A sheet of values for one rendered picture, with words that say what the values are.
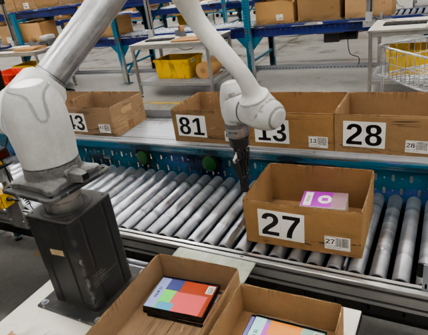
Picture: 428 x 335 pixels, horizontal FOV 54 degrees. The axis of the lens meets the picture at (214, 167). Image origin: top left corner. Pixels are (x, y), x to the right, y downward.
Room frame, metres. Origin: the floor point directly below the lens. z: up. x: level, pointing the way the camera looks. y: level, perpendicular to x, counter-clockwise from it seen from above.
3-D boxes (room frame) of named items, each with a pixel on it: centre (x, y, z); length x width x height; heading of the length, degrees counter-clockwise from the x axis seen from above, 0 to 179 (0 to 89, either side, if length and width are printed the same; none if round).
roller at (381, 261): (1.19, -0.56, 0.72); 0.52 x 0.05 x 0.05; 149
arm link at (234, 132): (1.49, -0.11, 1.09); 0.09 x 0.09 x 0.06
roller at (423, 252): (1.13, -0.67, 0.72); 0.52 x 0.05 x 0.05; 149
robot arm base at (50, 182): (1.09, 0.43, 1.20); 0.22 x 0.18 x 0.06; 55
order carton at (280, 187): (1.28, -0.32, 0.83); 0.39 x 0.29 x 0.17; 61
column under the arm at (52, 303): (1.11, 0.44, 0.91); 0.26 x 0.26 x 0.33; 59
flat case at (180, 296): (0.97, 0.15, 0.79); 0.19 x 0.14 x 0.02; 64
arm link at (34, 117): (1.12, 0.45, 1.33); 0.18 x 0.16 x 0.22; 32
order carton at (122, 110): (2.41, 0.59, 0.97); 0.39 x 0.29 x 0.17; 59
